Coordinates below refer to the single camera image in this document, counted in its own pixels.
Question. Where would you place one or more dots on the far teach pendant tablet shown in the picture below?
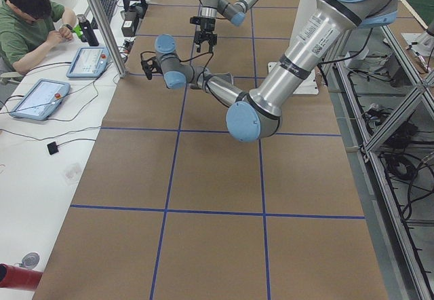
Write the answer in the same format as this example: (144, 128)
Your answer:
(89, 62)

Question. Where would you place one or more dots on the aluminium frame rail right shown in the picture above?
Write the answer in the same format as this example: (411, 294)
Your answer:
(388, 80)

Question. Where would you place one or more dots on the red cylinder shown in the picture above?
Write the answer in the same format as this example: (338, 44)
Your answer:
(18, 278)

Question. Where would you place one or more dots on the person's right hand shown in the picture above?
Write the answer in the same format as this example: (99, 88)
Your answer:
(54, 38)

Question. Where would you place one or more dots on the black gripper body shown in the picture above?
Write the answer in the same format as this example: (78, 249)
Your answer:
(207, 25)

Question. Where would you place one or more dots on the pink and grey towel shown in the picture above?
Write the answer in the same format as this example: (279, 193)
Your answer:
(223, 76)

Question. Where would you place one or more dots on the black keyboard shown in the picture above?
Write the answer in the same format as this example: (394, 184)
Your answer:
(109, 7)

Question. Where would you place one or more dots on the near teach pendant tablet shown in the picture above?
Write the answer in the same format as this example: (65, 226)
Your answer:
(41, 100)

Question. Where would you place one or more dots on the person in green shirt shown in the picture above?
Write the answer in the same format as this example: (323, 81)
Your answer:
(25, 25)

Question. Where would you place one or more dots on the black box with label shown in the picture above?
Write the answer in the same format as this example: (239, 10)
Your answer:
(130, 24)

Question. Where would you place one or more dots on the small black square puck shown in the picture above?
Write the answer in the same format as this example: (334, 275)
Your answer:
(52, 148)

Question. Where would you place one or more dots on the green object on desk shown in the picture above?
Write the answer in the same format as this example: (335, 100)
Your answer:
(77, 31)

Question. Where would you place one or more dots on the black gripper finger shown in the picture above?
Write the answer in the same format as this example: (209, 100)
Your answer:
(198, 47)
(211, 47)

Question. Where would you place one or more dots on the black cylindrical bottle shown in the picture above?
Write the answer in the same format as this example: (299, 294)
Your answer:
(87, 30)

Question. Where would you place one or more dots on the teach pendant tablet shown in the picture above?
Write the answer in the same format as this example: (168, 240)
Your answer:
(89, 62)
(41, 100)

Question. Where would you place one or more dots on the person's left hand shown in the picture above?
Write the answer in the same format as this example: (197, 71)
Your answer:
(65, 33)

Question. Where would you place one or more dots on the aluminium frame post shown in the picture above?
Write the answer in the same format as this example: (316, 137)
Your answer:
(108, 36)

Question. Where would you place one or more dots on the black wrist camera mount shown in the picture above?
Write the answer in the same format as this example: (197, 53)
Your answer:
(150, 67)
(196, 20)

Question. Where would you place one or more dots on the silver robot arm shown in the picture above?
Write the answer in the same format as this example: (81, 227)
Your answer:
(233, 12)
(256, 114)

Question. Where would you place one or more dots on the round metal disc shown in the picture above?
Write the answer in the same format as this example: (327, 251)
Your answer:
(30, 260)

